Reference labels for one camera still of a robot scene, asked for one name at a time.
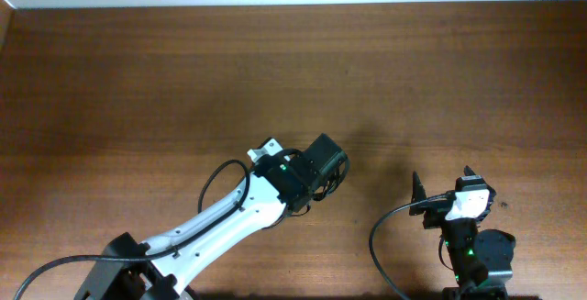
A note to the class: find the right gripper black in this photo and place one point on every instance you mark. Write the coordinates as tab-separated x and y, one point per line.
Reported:
436	214

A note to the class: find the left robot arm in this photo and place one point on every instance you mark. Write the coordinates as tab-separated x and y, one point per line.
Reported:
171	260

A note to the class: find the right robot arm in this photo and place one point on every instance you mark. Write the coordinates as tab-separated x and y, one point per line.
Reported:
480	259

